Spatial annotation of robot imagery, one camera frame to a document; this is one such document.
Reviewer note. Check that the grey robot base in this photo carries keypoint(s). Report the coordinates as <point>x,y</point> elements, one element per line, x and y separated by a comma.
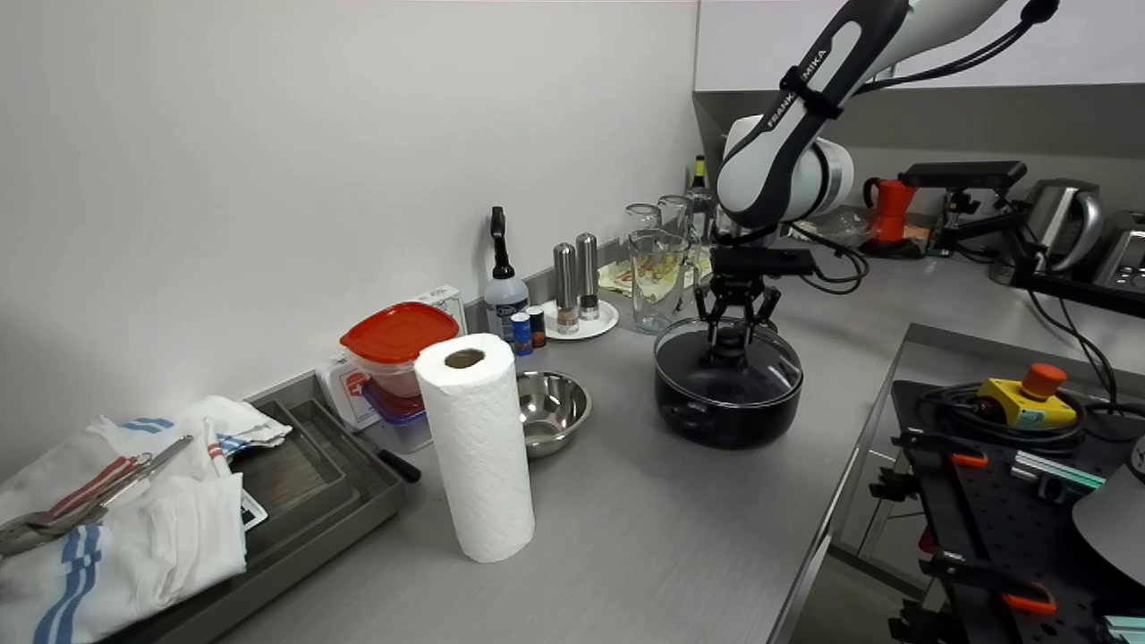
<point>1115,523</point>

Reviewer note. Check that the steel toaster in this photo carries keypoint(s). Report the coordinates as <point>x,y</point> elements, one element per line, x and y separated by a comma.
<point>1123,255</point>

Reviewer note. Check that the clear glass pitcher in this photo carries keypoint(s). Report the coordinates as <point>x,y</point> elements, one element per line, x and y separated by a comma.
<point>655,289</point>

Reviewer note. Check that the clear container red lid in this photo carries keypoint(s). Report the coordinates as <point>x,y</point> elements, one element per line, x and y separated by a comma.
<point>381,410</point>
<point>399,329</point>

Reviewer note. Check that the steel mixing bowl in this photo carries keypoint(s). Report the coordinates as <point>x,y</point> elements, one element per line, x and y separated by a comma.
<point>555,411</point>

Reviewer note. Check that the black perforated board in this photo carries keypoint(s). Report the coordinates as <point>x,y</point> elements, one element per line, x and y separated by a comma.
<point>1014,523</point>

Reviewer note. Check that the red kettle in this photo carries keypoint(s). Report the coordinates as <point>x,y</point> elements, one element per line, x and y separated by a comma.
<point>889,207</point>

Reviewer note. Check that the grey metal tongs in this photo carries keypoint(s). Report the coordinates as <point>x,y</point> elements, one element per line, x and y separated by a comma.
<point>73,504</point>

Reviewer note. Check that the steel grinder mill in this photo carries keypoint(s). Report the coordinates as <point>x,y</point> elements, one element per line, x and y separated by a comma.
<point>563,289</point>
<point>587,272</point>

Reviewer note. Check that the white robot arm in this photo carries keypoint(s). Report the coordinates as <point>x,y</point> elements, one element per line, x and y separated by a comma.
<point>775,166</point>

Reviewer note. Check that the white paper towel roll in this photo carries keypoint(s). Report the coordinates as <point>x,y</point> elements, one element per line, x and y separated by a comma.
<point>478,467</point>

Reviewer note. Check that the glass lid black knob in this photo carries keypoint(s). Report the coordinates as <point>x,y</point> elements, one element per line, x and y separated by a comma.
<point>686,359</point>

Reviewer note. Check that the black orange spring clamp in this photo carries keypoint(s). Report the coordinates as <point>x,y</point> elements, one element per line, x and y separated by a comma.
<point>969,460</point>
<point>1024,606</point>

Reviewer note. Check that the aluminium extrusion rail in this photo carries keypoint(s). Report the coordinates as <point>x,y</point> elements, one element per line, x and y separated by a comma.
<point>1062,471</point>

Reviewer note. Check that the steel kettle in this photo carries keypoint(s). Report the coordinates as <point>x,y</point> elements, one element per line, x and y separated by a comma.
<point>1062,217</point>

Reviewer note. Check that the spray bottle black trigger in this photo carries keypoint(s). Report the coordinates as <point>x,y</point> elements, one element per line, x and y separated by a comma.
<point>506,297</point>

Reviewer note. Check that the grey metal tray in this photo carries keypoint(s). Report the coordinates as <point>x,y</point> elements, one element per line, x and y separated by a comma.
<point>298,489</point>

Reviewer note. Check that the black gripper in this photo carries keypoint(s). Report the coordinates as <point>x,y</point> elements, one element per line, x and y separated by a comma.
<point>764,268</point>

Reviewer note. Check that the black coffee machine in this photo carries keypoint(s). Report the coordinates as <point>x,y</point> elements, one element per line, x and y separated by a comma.
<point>969,181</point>

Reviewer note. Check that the yellow emergency stop button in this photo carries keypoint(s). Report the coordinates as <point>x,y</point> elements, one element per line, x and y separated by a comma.
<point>1024,405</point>

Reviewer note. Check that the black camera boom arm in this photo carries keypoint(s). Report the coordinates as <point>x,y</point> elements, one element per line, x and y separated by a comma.
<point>1084,291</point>

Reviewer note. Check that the blue spice can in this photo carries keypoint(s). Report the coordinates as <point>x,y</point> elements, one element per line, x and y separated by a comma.
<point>519,333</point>

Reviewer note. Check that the white plate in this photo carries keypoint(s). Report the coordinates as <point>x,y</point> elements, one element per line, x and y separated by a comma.
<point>597,324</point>

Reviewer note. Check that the dark spice can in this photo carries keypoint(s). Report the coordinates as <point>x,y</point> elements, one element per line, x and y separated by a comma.
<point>538,329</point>

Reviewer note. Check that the white striped cloth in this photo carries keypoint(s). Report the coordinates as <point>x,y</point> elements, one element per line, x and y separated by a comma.
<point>145,539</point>

